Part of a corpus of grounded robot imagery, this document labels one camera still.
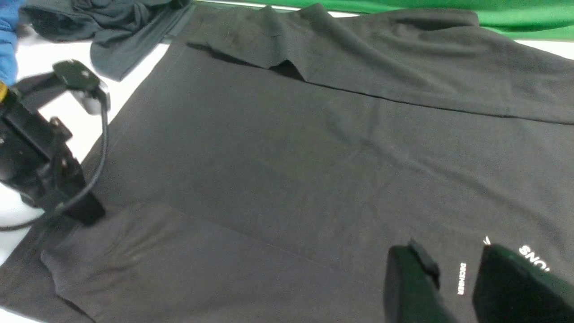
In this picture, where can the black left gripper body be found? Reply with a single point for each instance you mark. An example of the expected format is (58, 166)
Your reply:
(35, 159)

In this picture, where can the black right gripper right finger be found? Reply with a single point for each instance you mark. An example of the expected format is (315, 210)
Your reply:
(509, 289)

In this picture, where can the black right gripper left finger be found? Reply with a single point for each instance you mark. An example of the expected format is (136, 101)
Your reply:
(412, 285)

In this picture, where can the dark gray long-sleeve shirt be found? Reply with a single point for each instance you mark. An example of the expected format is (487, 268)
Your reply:
(264, 168)

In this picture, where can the blue crumpled shirt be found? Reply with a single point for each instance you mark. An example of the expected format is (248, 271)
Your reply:
(9, 17)

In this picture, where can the dark teal crumpled shirt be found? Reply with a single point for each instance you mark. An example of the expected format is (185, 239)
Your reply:
(122, 32)

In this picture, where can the green backdrop cloth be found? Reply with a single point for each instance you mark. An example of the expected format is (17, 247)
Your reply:
(517, 19)

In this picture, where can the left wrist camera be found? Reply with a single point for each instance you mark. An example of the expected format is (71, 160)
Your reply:
(84, 85)

